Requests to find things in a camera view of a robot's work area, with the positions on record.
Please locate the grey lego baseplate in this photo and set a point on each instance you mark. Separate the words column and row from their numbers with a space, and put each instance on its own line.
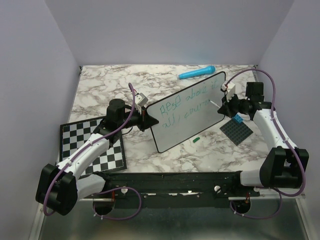
column 235, row 131

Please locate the green marker cap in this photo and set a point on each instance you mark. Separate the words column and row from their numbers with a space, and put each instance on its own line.
column 196, row 139

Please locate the blue toy microphone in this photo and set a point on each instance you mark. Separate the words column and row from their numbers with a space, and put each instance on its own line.
column 198, row 72

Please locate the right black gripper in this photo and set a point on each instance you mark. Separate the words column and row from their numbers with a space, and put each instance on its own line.
column 226, row 108

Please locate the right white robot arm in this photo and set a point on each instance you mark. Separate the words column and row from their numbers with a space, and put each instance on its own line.
column 285, row 162

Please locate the black framed whiteboard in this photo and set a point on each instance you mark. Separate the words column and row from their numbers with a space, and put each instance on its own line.
column 187, row 112

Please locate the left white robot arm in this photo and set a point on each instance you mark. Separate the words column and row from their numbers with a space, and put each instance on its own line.
column 60, row 186

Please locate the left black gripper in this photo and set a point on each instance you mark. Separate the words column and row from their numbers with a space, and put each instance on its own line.
column 146, row 120

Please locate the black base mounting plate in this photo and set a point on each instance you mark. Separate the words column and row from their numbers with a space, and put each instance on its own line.
column 173, row 190

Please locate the blue lego brick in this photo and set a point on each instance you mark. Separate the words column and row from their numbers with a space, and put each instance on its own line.
column 238, row 119

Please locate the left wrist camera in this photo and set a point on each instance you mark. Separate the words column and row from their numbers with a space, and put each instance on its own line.
column 140, row 99

